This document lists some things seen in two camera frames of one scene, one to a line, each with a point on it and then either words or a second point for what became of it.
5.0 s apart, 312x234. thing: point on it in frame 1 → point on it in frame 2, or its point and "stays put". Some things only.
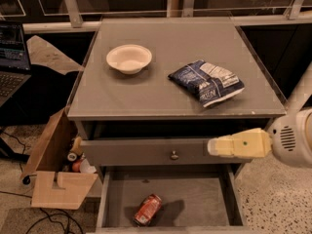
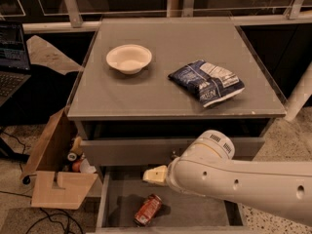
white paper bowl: x=129 y=58 stays put
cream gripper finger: x=252 y=142 → x=156 y=175
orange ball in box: x=76 y=167 stays put
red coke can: x=148 y=208 stays put
